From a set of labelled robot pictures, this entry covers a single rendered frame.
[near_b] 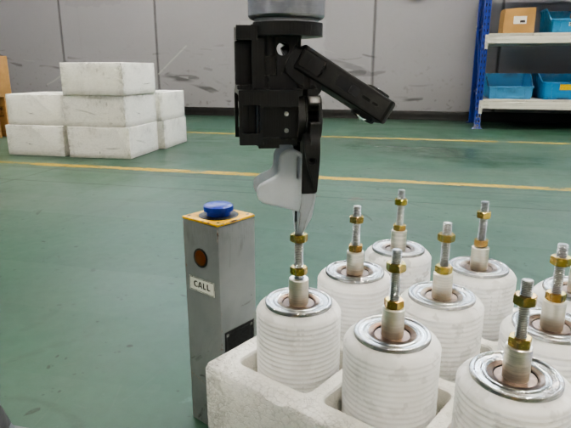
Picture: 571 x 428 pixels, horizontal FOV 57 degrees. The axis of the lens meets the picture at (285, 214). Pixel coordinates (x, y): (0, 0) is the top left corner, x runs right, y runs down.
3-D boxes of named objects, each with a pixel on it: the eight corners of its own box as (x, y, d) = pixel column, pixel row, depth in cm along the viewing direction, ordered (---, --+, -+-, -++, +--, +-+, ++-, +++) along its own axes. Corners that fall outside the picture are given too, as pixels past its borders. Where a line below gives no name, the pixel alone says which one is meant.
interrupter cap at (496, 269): (505, 262, 73) (505, 258, 73) (512, 284, 66) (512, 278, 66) (448, 257, 75) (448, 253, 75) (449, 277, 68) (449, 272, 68)
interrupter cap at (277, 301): (280, 325, 55) (280, 318, 55) (255, 297, 62) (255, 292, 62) (344, 312, 58) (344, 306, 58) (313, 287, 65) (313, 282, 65)
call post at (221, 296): (224, 436, 75) (217, 228, 67) (191, 417, 80) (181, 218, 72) (258, 413, 81) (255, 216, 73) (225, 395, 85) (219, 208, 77)
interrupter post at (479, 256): (487, 267, 71) (489, 244, 70) (489, 273, 69) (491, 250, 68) (468, 266, 72) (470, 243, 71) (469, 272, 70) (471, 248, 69)
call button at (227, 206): (217, 223, 69) (217, 209, 69) (197, 218, 72) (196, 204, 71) (239, 217, 72) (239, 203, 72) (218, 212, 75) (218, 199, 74)
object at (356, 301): (301, 397, 73) (302, 274, 68) (340, 368, 80) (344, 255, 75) (361, 425, 67) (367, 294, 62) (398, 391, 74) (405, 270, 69)
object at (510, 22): (534, 33, 439) (536, 7, 434) (502, 33, 445) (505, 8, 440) (527, 35, 468) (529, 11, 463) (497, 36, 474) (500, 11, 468)
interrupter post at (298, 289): (293, 311, 59) (293, 283, 58) (284, 302, 61) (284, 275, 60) (313, 306, 59) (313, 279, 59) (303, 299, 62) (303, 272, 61)
